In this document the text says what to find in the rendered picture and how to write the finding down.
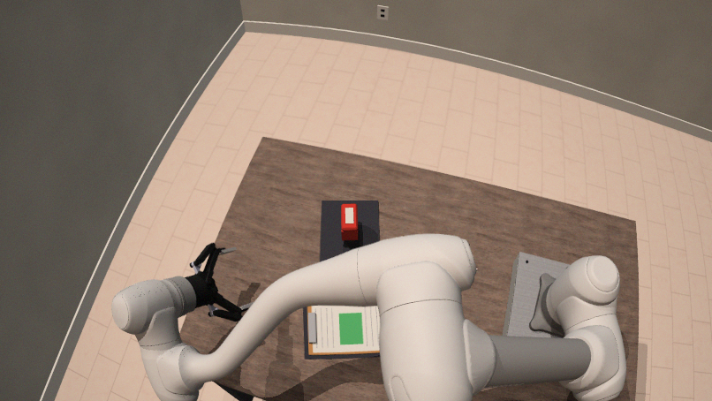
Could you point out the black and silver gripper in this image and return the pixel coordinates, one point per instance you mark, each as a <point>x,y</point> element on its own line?
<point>206,290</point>

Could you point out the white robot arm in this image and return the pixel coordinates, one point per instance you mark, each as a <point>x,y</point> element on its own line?
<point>428,350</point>

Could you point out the red self-inking stamp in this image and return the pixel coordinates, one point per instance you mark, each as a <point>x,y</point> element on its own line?
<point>349,224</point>

